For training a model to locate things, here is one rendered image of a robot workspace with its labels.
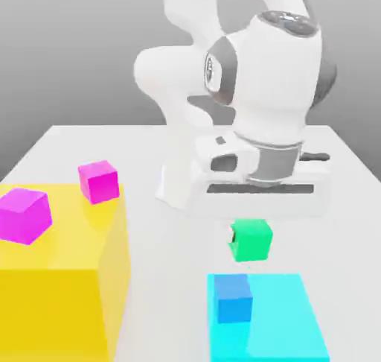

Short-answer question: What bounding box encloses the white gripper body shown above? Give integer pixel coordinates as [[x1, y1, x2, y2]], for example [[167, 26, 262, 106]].
[[185, 159, 332, 219]]

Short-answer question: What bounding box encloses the small blue cube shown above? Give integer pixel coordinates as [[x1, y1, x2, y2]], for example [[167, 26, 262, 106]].
[[214, 273, 254, 325]]

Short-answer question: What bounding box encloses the small magenta cube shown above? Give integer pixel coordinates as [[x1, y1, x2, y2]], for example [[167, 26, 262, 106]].
[[77, 159, 121, 206]]

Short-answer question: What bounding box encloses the small violet cube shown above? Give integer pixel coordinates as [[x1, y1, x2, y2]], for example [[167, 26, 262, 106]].
[[0, 187, 54, 246]]

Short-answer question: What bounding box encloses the small green cube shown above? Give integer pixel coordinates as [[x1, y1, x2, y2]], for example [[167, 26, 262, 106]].
[[228, 217, 274, 263]]

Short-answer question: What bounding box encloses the large yellow box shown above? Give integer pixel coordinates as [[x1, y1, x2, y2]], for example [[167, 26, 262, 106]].
[[0, 183, 132, 362]]

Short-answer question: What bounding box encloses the large cyan box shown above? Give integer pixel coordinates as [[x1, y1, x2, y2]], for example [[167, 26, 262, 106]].
[[206, 273, 331, 362]]

